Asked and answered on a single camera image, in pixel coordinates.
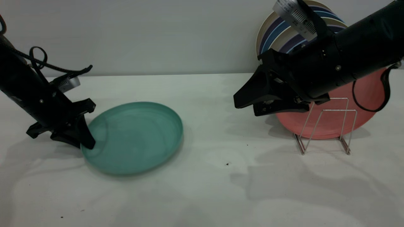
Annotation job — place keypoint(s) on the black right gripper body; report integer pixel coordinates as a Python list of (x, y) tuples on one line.
[(303, 72)]

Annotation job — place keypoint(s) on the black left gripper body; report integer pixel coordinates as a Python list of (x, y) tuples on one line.
[(68, 118)]

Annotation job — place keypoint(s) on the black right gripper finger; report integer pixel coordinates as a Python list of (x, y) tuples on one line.
[(281, 107), (258, 88)]

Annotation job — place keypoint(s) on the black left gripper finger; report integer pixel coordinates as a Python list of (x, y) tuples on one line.
[(86, 134), (36, 130)]

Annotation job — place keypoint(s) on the green round plate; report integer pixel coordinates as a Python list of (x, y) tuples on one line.
[(135, 138)]

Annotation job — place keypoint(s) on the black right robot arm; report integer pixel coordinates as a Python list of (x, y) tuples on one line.
[(369, 41)]

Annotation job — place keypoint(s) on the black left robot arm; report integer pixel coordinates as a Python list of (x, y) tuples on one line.
[(22, 78)]

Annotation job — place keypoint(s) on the dark purple round plate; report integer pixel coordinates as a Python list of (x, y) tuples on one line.
[(270, 31), (293, 41)]

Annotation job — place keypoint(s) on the beige round plate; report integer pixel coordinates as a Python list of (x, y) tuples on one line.
[(263, 29), (285, 37)]

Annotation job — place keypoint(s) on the red round plate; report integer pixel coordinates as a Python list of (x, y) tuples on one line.
[(331, 123)]

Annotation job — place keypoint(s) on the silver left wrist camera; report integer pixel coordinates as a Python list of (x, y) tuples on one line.
[(71, 83)]

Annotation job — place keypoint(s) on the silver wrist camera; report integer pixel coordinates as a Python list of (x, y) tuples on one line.
[(300, 19), (71, 83)]

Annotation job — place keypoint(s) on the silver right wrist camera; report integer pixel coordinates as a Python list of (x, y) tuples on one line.
[(300, 19)]

